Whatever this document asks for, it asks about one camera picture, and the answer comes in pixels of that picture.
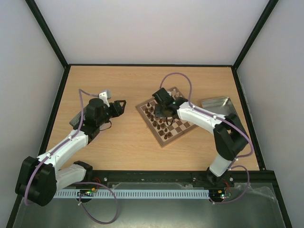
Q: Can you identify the light blue cable duct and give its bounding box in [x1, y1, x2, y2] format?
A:
[54, 189, 209, 199]

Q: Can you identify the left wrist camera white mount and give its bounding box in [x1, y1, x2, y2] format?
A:
[98, 90, 111, 107]

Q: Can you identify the silver tin lid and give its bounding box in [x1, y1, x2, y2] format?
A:
[69, 108, 86, 130]

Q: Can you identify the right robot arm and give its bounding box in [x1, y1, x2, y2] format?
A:
[152, 88, 250, 186]

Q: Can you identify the wooden chess board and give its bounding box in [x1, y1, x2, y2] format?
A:
[136, 98, 197, 148]

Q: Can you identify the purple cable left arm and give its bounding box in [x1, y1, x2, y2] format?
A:
[23, 89, 119, 225]

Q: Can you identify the gold tin box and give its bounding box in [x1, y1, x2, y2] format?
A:
[201, 97, 237, 115]

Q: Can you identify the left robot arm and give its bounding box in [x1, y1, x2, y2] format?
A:
[15, 98, 126, 206]

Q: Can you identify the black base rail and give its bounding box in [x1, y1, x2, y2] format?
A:
[90, 170, 214, 188]

